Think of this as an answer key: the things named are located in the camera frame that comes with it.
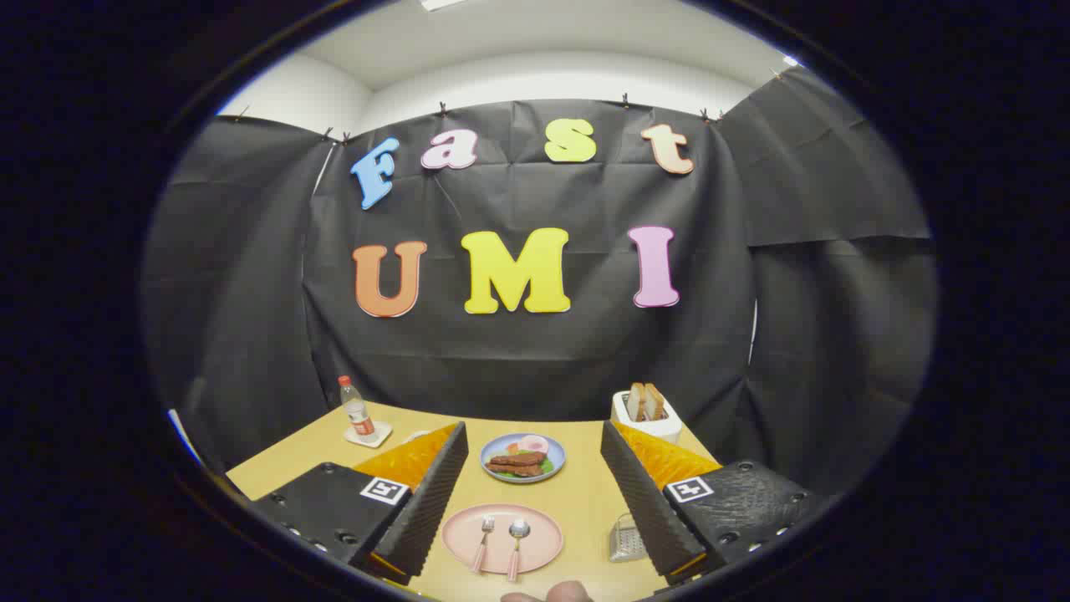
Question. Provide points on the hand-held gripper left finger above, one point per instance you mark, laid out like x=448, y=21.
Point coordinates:
x=430, y=502

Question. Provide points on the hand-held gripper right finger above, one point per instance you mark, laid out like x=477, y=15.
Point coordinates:
x=648, y=510

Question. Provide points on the clear glass container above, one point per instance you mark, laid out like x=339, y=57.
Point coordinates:
x=625, y=543

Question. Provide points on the white toaster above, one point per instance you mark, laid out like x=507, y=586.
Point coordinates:
x=660, y=428

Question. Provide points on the white square coaster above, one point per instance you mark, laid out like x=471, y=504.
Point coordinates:
x=381, y=435

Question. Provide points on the brown meat slice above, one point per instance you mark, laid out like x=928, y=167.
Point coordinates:
x=518, y=459
x=512, y=470

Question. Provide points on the blue plate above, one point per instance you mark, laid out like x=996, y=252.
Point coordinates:
x=555, y=462

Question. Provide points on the toast bread slice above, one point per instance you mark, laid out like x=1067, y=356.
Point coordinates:
x=654, y=402
x=636, y=403

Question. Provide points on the pink plate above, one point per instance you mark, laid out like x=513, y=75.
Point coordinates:
x=542, y=535

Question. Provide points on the green lettuce leaf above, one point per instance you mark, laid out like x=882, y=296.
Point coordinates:
x=546, y=465

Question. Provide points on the clear water bottle red label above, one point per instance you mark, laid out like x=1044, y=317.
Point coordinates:
x=357, y=411

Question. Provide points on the pink ham slice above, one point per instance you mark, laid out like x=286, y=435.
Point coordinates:
x=535, y=444

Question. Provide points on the ceiling light panel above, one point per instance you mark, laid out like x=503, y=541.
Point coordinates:
x=443, y=4

